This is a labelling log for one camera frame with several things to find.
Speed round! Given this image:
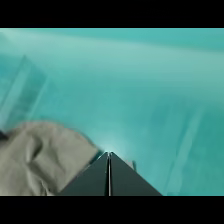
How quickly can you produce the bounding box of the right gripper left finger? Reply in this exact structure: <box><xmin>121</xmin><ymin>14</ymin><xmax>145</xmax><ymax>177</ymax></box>
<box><xmin>57</xmin><ymin>151</ymin><xmax>110</xmax><ymax>197</ymax></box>

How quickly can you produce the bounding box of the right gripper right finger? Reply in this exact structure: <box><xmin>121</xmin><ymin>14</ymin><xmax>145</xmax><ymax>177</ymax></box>
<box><xmin>109</xmin><ymin>151</ymin><xmax>163</xmax><ymax>197</ymax></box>

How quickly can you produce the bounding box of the beige garment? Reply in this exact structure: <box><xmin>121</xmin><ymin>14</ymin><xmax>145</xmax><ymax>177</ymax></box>
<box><xmin>0</xmin><ymin>120</ymin><xmax>137</xmax><ymax>197</ymax></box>

